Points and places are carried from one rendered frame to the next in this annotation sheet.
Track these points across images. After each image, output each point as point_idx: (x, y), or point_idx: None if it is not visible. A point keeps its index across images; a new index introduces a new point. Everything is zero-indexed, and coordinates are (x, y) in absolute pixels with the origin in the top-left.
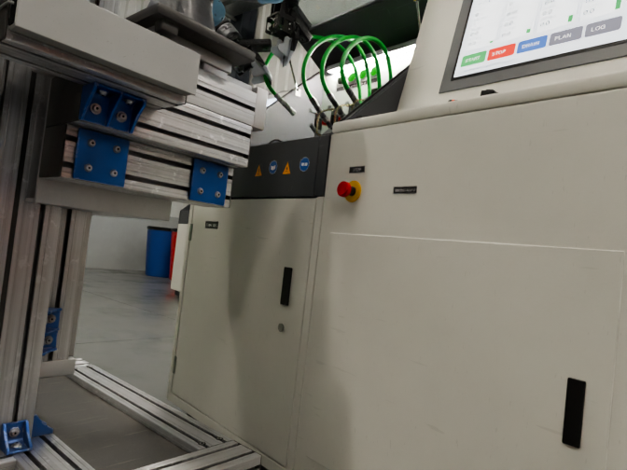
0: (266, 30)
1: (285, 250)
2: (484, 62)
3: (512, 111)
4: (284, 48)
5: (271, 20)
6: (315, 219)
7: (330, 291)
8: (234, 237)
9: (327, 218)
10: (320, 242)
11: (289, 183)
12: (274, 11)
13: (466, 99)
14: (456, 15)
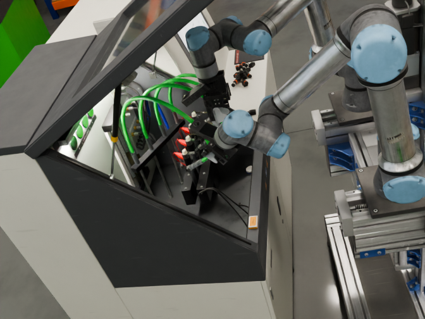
0: (228, 104)
1: (275, 195)
2: None
3: (268, 72)
4: (222, 111)
5: (222, 95)
6: (272, 165)
7: (279, 180)
8: (273, 235)
9: (272, 159)
10: (274, 171)
11: (268, 167)
12: (226, 85)
13: (266, 76)
14: (176, 41)
